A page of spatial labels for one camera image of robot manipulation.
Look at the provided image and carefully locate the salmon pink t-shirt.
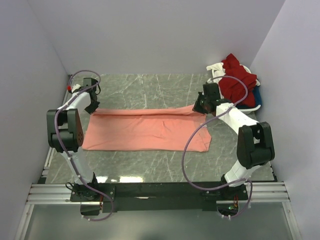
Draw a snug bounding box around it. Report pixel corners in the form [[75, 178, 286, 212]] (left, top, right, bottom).
[[82, 105, 212, 152]]

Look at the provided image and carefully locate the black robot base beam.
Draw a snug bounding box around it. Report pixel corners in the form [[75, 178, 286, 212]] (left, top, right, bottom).
[[70, 181, 248, 216]]

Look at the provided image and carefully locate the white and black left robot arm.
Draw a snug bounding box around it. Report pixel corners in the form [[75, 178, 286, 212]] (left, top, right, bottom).
[[46, 77, 101, 202]]

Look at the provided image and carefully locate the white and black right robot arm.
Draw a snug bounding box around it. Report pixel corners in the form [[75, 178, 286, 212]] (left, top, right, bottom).
[[192, 83, 275, 200]]

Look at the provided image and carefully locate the red t-shirt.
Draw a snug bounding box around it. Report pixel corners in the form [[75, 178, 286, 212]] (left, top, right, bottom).
[[218, 53, 257, 108]]

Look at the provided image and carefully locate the white t-shirt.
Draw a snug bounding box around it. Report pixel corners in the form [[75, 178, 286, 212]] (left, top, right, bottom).
[[206, 62, 226, 84]]

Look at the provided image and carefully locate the blue t-shirt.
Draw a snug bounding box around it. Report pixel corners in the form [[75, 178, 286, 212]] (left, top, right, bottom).
[[237, 79, 262, 111]]

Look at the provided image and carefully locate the white laundry basket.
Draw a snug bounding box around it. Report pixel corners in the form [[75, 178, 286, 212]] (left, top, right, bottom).
[[212, 65, 262, 116]]

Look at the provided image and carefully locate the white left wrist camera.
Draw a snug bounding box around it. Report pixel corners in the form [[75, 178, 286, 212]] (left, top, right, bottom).
[[67, 84, 82, 94]]

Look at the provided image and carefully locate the aluminium rail frame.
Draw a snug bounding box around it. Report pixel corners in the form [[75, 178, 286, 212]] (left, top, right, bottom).
[[16, 74, 302, 240]]

